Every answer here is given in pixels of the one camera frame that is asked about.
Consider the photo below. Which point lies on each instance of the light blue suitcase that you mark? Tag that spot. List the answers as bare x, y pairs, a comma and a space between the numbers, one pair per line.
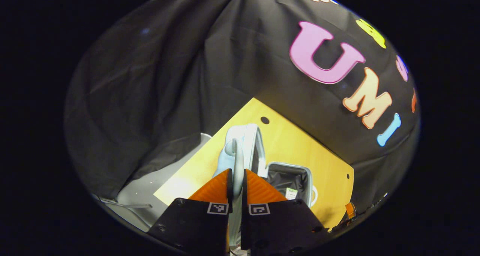
240, 143

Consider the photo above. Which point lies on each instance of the black backdrop cloth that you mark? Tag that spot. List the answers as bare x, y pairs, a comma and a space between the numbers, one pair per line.
168, 80

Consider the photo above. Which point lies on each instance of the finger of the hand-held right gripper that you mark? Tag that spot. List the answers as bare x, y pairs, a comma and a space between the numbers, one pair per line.
350, 211

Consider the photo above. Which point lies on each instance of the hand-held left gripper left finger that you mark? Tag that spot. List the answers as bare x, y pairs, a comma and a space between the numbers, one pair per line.
230, 190

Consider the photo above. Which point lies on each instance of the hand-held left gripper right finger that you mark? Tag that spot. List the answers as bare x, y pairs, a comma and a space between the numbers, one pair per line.
244, 192

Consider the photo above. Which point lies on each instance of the green skin care tube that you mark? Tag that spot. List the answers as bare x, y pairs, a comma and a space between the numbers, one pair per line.
291, 193

